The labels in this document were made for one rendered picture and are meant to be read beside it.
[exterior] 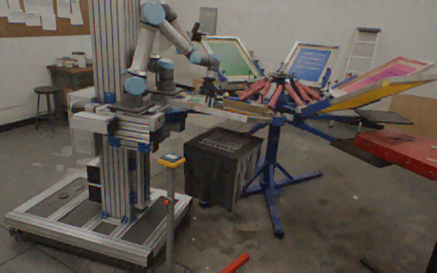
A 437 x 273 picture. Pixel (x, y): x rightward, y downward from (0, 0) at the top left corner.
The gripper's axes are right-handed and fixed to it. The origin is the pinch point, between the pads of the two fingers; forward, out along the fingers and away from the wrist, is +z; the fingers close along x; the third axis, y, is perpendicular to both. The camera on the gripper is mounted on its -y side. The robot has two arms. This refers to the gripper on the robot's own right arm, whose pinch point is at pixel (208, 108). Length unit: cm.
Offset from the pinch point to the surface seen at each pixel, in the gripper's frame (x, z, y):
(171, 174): 12.0, 46.6, 10.4
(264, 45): -451, -126, 154
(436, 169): -39, 6, -134
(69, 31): -176, -60, 379
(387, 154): -55, 5, -108
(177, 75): -476, -35, 372
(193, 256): -38, 121, 7
